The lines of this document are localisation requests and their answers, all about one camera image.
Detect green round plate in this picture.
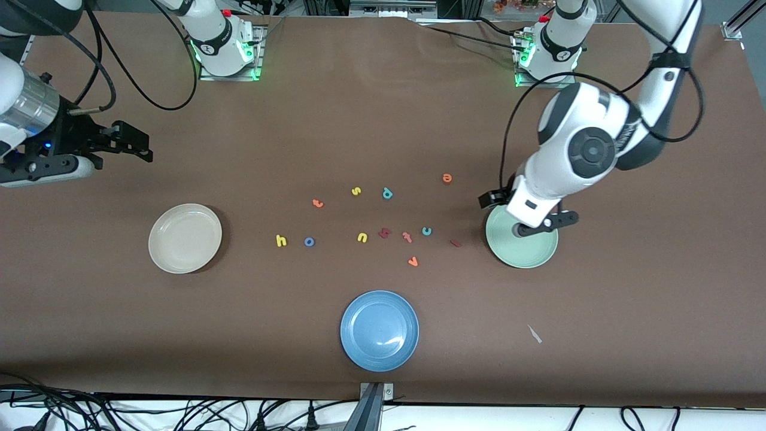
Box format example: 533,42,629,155
485,204,559,269

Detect beige round plate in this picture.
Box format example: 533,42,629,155
148,204,223,275

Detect blue round plate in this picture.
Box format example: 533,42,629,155
340,290,420,372

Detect black cable with brass plug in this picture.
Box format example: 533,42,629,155
12,12,117,116

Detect thick black looping cable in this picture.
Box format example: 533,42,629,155
84,0,199,112

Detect aluminium rail strip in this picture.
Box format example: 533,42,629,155
20,27,39,66

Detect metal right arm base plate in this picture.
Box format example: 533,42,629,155
199,24,265,82

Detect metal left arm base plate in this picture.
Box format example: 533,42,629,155
513,30,578,89

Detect thin black table cable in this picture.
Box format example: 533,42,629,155
419,23,527,54

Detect aluminium frame beyond table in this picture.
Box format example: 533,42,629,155
349,0,439,20

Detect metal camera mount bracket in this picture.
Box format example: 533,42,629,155
344,382,396,431

